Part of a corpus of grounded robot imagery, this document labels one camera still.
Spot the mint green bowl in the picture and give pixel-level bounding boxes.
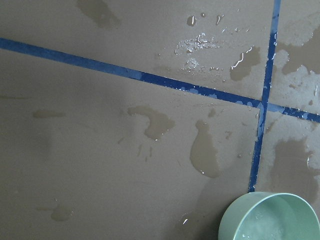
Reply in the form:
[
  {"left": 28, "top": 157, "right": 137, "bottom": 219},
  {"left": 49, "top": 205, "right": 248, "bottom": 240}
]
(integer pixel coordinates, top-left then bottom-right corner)
[{"left": 218, "top": 192, "right": 320, "bottom": 240}]

